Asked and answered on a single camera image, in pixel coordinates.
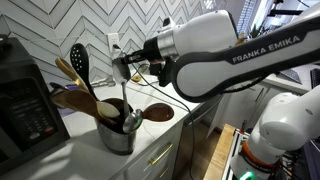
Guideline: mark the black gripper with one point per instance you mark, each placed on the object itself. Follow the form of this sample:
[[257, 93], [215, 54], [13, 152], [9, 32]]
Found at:
[[151, 50]]

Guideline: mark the silver metal spatula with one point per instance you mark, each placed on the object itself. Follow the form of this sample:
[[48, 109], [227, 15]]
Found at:
[[121, 71]]

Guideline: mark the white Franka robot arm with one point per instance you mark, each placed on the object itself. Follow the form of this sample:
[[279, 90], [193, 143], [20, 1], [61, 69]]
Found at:
[[233, 60]]

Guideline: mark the brown wooden spatula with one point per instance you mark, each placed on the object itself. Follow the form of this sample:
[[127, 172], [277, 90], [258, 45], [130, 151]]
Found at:
[[78, 101]]

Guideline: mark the silver metal utensil bucket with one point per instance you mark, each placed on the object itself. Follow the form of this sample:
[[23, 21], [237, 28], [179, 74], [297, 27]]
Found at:
[[115, 140]]

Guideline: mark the silver metal tongs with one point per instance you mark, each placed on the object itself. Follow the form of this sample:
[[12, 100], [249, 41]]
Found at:
[[103, 82]]

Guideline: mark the black slotted spoon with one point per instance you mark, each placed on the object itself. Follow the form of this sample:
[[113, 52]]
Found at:
[[80, 61]]

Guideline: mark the light wooden spoon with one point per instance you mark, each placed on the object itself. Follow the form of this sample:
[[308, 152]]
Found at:
[[108, 109]]

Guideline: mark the dark brown wooden spoon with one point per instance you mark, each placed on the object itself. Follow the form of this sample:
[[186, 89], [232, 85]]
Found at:
[[159, 112]]

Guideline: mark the silver metal ladle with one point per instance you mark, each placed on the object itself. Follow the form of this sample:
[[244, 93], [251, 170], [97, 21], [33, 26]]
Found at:
[[132, 121]]

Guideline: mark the yellow wooden spoon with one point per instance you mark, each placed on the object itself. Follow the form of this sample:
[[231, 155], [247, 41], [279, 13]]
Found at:
[[68, 71]]

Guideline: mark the black countertop oven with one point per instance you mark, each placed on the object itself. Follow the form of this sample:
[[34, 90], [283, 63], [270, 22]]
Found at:
[[26, 106]]

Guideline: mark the wooden board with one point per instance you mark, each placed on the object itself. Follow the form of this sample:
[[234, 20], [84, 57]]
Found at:
[[218, 153]]

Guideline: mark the white wall outlet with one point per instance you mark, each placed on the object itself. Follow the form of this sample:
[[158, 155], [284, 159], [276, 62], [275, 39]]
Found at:
[[113, 41]]

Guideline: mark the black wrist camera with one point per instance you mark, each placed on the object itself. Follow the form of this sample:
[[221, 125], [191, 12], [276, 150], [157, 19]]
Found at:
[[161, 73]]

